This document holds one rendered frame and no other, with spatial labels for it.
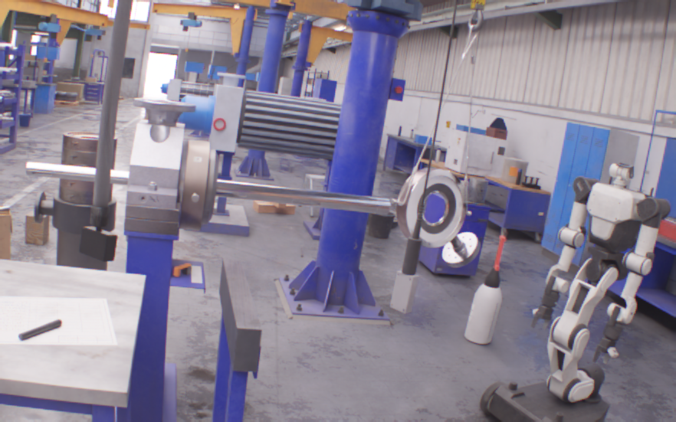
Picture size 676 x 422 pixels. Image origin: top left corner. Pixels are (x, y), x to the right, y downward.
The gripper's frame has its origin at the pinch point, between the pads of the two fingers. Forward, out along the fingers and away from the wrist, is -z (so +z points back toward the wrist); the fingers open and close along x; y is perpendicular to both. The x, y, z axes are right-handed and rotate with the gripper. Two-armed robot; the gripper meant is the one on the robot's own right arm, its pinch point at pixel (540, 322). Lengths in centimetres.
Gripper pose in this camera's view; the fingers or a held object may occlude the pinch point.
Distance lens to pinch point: 315.0
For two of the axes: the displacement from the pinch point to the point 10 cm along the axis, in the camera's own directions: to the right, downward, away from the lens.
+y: 4.5, 2.7, -8.5
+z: 3.3, -9.4, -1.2
